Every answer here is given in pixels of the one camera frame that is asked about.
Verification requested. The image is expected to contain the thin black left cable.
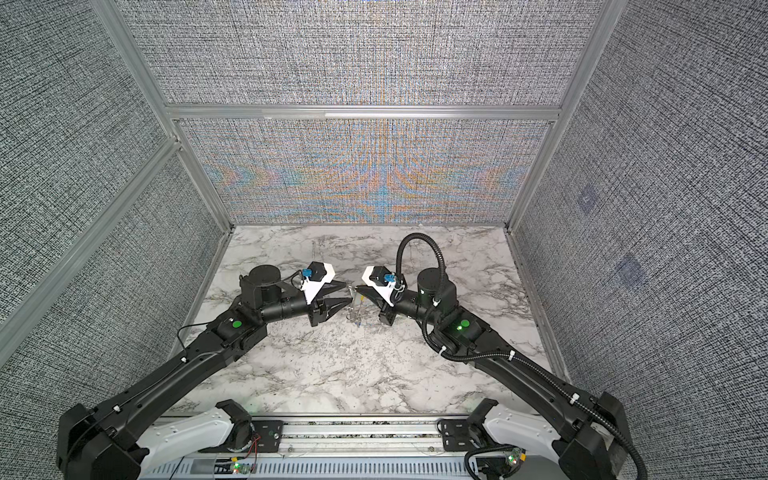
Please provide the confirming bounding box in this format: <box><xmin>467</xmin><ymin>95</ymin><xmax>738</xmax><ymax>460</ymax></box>
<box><xmin>176</xmin><ymin>322</ymin><xmax>211</xmax><ymax>349</ymax></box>

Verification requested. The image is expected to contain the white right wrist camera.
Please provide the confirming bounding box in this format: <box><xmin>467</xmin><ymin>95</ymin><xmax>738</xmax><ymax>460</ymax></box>
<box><xmin>362</xmin><ymin>266</ymin><xmax>400</xmax><ymax>306</ymax></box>

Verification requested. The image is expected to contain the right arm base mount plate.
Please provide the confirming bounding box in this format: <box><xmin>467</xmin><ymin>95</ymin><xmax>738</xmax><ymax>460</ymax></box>
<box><xmin>436</xmin><ymin>416</ymin><xmax>529</xmax><ymax>454</ymax></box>

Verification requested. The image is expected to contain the black corrugated right cable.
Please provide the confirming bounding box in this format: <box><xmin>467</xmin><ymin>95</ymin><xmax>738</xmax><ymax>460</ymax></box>
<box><xmin>395</xmin><ymin>232</ymin><xmax>649</xmax><ymax>480</ymax></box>

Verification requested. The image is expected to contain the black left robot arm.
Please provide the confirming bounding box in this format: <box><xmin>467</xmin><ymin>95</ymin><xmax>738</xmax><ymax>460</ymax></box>
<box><xmin>56</xmin><ymin>262</ymin><xmax>351</xmax><ymax>479</ymax></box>

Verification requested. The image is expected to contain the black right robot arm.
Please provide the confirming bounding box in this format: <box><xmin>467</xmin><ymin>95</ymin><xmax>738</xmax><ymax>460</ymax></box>
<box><xmin>356</xmin><ymin>266</ymin><xmax>648</xmax><ymax>479</ymax></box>

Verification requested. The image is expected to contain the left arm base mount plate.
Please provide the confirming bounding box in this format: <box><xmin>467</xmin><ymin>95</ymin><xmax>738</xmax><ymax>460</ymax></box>
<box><xmin>200</xmin><ymin>419</ymin><xmax>285</xmax><ymax>455</ymax></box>

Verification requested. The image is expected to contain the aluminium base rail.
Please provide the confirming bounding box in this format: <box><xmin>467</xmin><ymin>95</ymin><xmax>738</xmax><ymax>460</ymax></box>
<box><xmin>119</xmin><ymin>413</ymin><xmax>619</xmax><ymax>480</ymax></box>

